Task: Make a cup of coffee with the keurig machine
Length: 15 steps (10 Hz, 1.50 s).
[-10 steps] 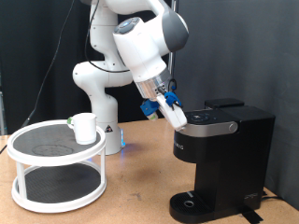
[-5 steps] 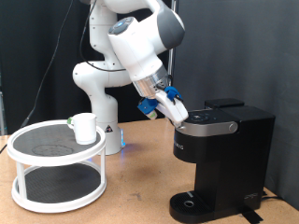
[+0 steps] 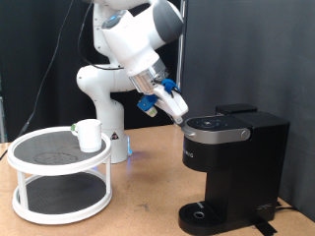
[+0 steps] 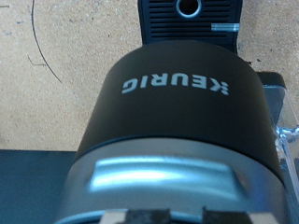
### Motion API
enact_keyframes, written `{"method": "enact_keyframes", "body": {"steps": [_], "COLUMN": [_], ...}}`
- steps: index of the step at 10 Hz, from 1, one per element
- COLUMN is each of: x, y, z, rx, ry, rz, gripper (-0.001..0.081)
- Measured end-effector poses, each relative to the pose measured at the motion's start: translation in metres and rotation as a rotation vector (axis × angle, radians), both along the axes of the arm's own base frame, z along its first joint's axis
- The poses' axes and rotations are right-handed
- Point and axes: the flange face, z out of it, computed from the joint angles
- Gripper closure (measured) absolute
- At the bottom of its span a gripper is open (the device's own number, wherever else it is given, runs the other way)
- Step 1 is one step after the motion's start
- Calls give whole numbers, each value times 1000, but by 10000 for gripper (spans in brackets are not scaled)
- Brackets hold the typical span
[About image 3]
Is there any blue-mounted wrist camera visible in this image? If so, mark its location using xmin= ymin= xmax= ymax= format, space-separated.
xmin=136 ymin=93 xmax=159 ymax=118

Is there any blue cable clip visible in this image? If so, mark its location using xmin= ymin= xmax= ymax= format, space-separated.
xmin=160 ymin=78 xmax=182 ymax=95

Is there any black power cord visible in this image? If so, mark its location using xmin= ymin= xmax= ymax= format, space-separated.
xmin=275 ymin=201 xmax=298 ymax=212

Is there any black Keurig coffee machine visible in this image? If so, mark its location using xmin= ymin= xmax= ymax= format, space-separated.
xmin=177 ymin=103 xmax=291 ymax=236

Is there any silver vertical frame pole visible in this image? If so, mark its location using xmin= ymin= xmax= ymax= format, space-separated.
xmin=172 ymin=0 xmax=188 ymax=125

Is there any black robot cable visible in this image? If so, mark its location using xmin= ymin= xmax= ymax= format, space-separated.
xmin=0 ymin=0 xmax=125 ymax=160

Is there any white ceramic mug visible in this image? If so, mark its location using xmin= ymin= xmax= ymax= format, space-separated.
xmin=70 ymin=118 xmax=103 ymax=153

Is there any grey metal edge post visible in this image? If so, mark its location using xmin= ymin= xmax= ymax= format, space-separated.
xmin=0 ymin=77 xmax=7 ymax=144

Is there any black tape strip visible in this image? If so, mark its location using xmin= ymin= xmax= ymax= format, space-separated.
xmin=250 ymin=217 xmax=279 ymax=236

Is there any white two-tier turntable stand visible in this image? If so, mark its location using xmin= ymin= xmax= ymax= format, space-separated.
xmin=5 ymin=126 xmax=113 ymax=226

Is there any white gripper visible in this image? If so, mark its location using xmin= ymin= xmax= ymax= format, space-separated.
xmin=152 ymin=83 xmax=190 ymax=127

